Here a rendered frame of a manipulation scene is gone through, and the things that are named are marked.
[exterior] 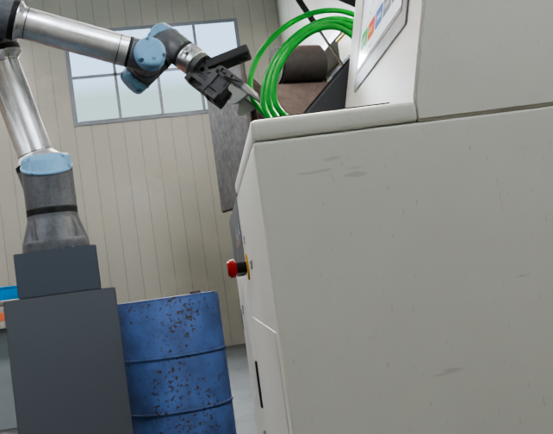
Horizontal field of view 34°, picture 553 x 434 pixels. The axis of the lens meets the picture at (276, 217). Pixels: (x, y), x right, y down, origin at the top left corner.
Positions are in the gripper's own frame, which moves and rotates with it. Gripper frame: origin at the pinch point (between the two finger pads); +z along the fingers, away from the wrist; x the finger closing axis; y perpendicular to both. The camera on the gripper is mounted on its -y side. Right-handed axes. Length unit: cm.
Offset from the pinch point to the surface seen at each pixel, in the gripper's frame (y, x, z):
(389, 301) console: 27, 88, 70
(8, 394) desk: 123, -109, -48
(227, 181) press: -25, -520, -202
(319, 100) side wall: -2.3, 29.4, 22.6
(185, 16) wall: -183, -818, -514
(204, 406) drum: 87, -186, -8
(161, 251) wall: 67, -861, -344
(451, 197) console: 11, 88, 68
